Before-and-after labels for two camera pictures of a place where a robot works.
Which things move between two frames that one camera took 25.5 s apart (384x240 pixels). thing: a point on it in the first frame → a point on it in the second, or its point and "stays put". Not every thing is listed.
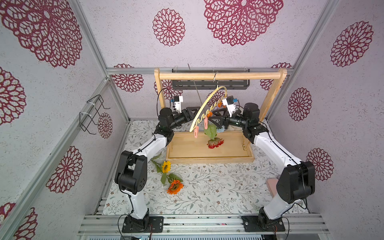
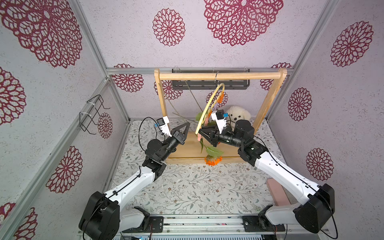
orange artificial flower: x=176 y=185 → x=214 y=154
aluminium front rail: x=313 y=224 stays put
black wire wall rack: x=86 y=116 stays put
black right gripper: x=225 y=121 → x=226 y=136
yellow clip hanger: x=215 y=107 → x=218 y=84
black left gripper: x=187 y=115 → x=177 y=136
